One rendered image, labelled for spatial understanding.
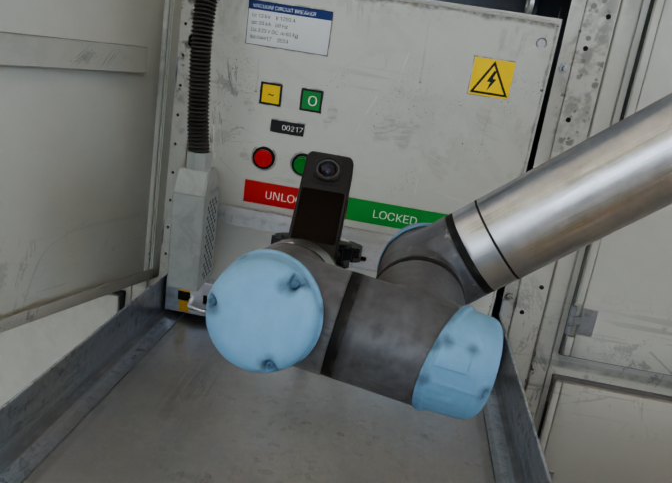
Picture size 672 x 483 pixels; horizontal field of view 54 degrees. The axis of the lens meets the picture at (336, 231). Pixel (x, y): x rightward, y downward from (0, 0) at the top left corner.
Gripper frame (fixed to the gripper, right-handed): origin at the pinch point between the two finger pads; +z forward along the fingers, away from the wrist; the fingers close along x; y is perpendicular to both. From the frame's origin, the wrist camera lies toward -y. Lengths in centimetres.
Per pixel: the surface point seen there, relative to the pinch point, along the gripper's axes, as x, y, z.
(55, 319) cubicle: -52, 27, 40
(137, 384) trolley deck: -22.7, 23.6, 7.0
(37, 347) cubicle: -56, 33, 42
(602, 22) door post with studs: 34, -36, 31
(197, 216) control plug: -19.7, 1.1, 13.8
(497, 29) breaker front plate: 16.9, -29.8, 17.4
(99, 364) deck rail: -28.2, 21.8, 7.0
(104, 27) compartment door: -40, -24, 21
